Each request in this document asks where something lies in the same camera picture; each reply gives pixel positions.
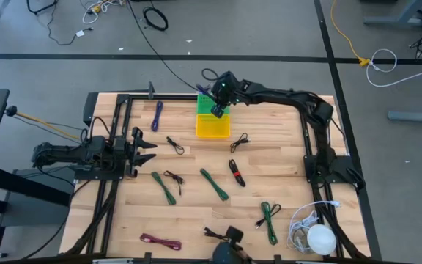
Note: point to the white power adapter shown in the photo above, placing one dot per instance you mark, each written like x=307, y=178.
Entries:
x=80, y=33

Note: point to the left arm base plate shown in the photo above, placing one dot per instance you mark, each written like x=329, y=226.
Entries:
x=86, y=175

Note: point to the yellow plastic basket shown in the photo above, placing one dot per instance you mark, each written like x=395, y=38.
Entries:
x=212, y=126

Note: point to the grey desk foot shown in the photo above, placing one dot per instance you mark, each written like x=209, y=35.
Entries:
x=416, y=116

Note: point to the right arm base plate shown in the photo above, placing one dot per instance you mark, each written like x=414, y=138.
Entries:
x=339, y=168

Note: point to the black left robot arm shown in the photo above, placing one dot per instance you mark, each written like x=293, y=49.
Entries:
x=68, y=154

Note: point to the black upright frame post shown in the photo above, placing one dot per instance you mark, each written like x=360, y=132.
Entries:
x=151, y=89

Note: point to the black handheld device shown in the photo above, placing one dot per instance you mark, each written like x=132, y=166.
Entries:
x=234, y=234

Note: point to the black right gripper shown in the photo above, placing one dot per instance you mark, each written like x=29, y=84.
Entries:
x=225, y=89

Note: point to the grey desk leg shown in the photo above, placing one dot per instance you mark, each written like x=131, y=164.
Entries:
x=398, y=18

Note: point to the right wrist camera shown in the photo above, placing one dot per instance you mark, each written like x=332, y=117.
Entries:
x=217, y=111

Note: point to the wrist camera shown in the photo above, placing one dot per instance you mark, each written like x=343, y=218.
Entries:
x=120, y=146
x=217, y=111

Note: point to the person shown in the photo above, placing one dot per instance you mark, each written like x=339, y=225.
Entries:
x=222, y=253

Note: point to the yellow rod black knob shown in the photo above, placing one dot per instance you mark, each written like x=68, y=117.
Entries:
x=11, y=110

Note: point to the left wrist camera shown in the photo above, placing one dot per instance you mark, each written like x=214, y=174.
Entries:
x=120, y=146

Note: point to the green plastic basket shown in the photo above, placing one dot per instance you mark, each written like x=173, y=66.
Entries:
x=205, y=106

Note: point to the black aluminium table frame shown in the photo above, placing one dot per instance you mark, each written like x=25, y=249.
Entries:
x=167, y=97

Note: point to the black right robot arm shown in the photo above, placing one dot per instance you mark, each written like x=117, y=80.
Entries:
x=288, y=97

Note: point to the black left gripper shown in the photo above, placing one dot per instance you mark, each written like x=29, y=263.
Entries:
x=135, y=152

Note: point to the white dome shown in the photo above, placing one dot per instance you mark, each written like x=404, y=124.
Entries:
x=321, y=239

